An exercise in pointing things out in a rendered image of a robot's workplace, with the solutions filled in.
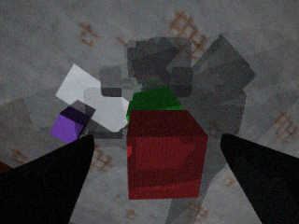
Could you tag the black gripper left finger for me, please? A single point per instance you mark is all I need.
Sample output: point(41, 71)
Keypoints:
point(45, 191)

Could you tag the green block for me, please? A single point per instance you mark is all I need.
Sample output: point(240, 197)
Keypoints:
point(144, 94)
point(167, 101)

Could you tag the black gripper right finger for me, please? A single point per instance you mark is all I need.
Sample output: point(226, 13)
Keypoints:
point(270, 179)

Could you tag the purple block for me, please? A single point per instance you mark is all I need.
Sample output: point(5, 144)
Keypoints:
point(69, 124)

